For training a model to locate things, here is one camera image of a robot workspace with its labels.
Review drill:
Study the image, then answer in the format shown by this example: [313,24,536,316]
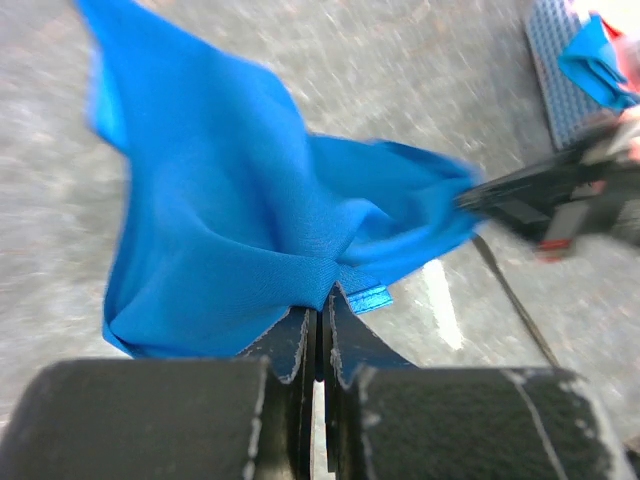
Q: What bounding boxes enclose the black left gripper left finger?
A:
[241,307,317,479]

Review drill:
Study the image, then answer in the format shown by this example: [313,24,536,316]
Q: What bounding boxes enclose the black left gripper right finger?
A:
[322,284,417,479]

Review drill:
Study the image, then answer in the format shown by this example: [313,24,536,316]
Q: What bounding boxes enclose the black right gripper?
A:
[457,118,639,260]

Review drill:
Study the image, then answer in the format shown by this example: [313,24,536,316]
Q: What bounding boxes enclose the blue satin napkin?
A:
[77,1,477,357]

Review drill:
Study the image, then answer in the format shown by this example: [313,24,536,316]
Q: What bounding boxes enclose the white plastic basket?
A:
[524,0,608,149]

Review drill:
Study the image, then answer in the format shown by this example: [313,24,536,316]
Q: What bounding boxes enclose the blue cloth in basket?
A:
[557,13,639,111]

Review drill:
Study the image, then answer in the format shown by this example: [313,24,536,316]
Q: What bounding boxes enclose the salmon pink cloth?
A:
[602,17,639,93]

